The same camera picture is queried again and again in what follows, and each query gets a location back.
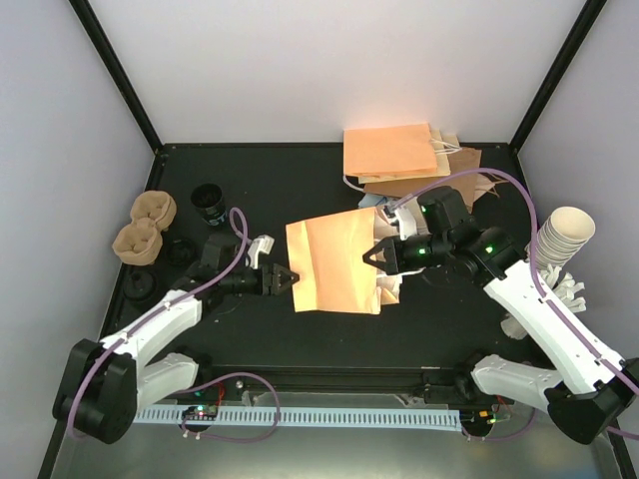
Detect tall white cup stack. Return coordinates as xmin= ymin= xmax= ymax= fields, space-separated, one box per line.
xmin=526 ymin=206 xmax=596 ymax=270

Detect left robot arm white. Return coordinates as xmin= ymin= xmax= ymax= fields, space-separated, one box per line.
xmin=52 ymin=234 xmax=300 ymax=444

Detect orange paper bag white handles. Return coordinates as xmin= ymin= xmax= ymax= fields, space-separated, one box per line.
xmin=286 ymin=206 xmax=402 ymax=314

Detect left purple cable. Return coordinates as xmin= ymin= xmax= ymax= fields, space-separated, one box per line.
xmin=68 ymin=207 xmax=251 ymax=440

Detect light blue paper bag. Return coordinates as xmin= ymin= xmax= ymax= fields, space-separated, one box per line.
xmin=357 ymin=194 xmax=388 ymax=209

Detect black paper cup stack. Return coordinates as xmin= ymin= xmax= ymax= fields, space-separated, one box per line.
xmin=190 ymin=184 xmax=228 ymax=227

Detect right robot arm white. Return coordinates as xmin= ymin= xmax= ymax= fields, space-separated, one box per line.
xmin=362 ymin=186 xmax=638 ymax=445

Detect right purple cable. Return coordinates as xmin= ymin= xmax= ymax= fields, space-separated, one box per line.
xmin=386 ymin=168 xmax=639 ymax=440

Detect blue slotted cable duct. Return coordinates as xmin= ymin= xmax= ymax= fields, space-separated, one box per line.
xmin=134 ymin=404 xmax=461 ymax=432

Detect purple cable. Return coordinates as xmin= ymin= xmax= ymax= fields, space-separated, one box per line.
xmin=68 ymin=207 xmax=251 ymax=440
xmin=386 ymin=168 xmax=639 ymax=440

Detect orange paper bag stack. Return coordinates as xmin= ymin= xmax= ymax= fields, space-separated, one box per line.
xmin=342 ymin=123 xmax=461 ymax=192

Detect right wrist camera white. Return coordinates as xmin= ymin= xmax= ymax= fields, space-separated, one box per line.
xmin=383 ymin=205 xmax=418 ymax=240

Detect pulp cup carrier stack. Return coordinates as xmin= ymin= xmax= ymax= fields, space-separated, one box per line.
xmin=112 ymin=191 xmax=177 ymax=266

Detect black cup lid stack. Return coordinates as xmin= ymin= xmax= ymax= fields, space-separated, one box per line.
xmin=123 ymin=270 xmax=156 ymax=302

